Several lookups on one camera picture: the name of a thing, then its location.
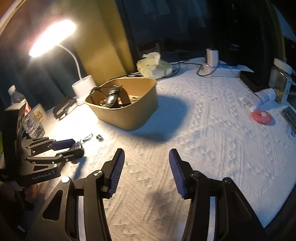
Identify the brown paper box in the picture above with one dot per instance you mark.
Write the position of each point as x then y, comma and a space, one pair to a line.
129, 115

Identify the white tube bottle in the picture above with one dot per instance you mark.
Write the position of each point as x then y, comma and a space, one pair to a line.
263, 95

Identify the white desk lamp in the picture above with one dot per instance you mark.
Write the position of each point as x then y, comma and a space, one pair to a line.
84, 87

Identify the black box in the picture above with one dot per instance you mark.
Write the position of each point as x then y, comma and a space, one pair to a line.
253, 81

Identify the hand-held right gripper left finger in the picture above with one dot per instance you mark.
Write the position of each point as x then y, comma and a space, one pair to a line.
116, 171

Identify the yellow curtain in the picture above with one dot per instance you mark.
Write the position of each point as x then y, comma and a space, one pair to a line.
278, 30
101, 41

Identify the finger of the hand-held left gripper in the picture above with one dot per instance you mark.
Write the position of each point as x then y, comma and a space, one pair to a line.
62, 144
74, 153

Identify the teal curtain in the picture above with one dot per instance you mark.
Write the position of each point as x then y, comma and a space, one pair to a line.
18, 69

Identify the clear jar white lid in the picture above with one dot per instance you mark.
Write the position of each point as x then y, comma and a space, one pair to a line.
281, 81

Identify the tissue pack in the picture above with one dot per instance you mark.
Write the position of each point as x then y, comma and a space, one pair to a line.
152, 66

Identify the white charger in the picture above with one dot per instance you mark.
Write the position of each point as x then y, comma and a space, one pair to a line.
212, 58

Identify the black folding stand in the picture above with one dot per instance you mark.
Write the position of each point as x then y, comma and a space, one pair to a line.
64, 107

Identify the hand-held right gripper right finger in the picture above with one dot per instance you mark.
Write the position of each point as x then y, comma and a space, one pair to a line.
177, 173

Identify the person's left hand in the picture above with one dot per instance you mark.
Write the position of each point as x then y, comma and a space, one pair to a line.
32, 191

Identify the smartphone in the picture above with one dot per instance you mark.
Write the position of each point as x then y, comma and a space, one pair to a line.
290, 118

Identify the plastic water bottle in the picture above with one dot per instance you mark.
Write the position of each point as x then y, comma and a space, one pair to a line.
32, 125

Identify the white knit tablecloth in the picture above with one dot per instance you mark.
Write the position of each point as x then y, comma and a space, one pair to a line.
208, 150

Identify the black wrist watch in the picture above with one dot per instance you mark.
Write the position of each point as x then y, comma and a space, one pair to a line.
112, 97

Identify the pink round case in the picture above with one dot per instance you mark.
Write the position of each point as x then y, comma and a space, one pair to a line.
261, 116

